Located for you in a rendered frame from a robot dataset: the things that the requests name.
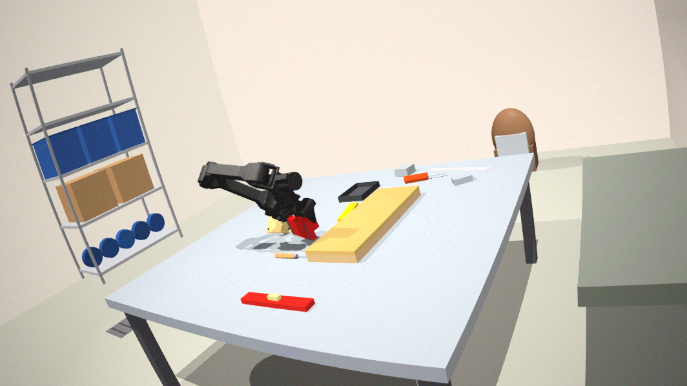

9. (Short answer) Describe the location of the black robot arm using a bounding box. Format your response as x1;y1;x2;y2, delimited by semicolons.
198;162;302;222

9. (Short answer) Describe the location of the awl with tan handle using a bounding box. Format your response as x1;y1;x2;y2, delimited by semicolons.
274;253;299;259

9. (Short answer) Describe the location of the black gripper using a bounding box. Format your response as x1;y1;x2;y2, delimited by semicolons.
273;191;316;223

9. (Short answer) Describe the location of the red flat bar with yellow block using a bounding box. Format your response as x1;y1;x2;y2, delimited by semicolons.
241;292;315;312

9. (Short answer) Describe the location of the orange hexagonal rod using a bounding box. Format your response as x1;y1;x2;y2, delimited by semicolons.
404;172;447;184

